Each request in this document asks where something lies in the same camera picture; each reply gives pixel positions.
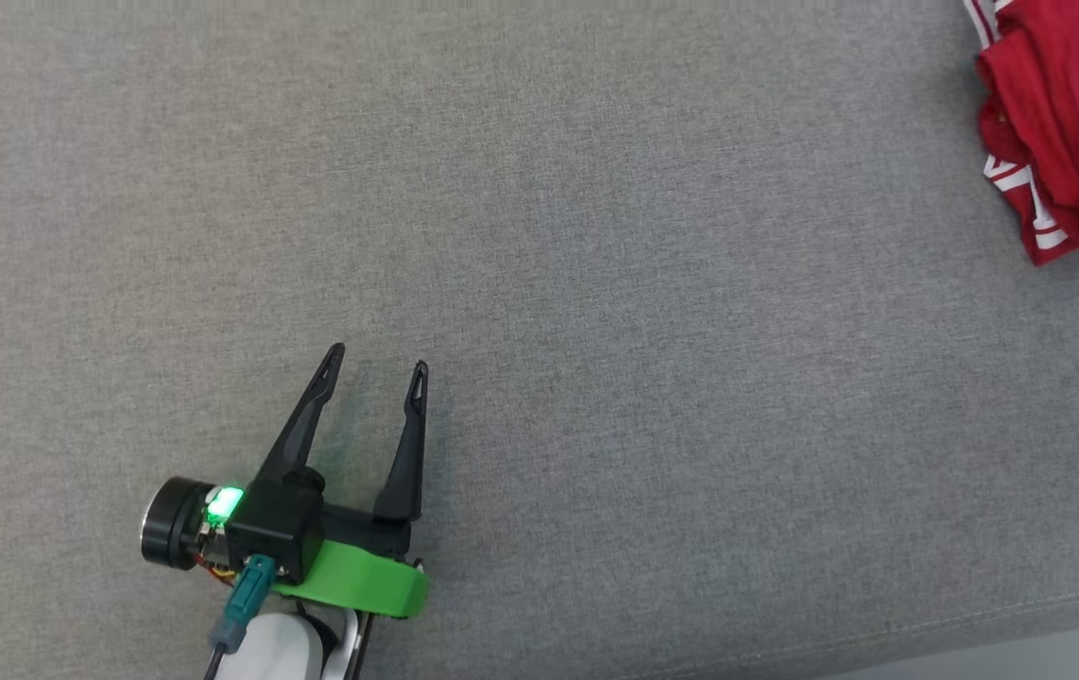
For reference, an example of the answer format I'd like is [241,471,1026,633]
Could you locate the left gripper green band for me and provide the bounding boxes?
[140,342,430,621]

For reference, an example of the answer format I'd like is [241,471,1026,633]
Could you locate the red basketball jersey white sleeves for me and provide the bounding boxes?
[963,0,1079,267]

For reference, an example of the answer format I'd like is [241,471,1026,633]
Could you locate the left camera cable teal plug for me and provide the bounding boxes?
[204,554,277,680]

